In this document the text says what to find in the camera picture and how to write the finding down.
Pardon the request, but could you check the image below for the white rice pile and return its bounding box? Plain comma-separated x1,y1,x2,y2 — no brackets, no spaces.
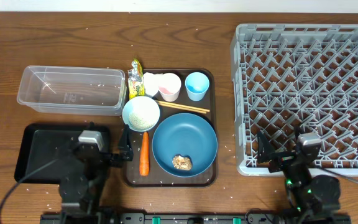
129,112,155,131

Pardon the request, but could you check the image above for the light blue bowl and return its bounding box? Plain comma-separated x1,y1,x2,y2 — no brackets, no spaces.
122,96,160,132

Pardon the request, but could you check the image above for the yellow snack wrapper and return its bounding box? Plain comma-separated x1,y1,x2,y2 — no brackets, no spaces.
127,58,145,100

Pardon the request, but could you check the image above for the blue plate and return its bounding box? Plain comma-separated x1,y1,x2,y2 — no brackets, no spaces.
152,113,218,177

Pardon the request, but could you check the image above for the white tissue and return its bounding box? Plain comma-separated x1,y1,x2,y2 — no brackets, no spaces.
143,72,162,98

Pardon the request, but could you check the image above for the white pink cup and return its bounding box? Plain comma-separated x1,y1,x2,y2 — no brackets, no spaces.
158,73,181,102

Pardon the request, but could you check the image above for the light blue cup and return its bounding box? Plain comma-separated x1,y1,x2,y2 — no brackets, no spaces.
185,72,210,101

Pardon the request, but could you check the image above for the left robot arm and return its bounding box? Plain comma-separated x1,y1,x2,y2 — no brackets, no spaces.
58,125,134,224

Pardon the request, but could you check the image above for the grey dishwasher rack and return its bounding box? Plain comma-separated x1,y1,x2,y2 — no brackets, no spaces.
231,24,358,177

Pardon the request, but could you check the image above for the orange carrot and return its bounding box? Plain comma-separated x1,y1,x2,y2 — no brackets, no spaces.
139,132,150,176

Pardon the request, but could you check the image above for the black tray bin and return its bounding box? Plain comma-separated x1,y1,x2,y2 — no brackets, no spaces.
14,123,111,184

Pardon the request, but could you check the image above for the brown serving tray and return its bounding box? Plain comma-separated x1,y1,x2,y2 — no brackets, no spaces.
124,69,217,187

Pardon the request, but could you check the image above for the brown food scrap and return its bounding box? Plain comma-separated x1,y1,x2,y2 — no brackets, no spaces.
172,155,193,170

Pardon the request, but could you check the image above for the clear plastic bin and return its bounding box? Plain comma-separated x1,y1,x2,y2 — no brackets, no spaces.
17,65,126,116

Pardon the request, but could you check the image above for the lower wooden chopstick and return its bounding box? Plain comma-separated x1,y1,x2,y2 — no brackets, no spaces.
157,103,209,114

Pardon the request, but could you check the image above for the wooden chopstick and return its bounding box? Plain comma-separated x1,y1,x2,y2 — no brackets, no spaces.
155,100,210,111
157,103,209,114

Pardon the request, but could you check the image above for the upper wooden chopstick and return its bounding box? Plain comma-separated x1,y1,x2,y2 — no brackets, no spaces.
155,100,210,111

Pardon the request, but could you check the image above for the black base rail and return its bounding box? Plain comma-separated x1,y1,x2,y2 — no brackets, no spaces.
39,212,352,224

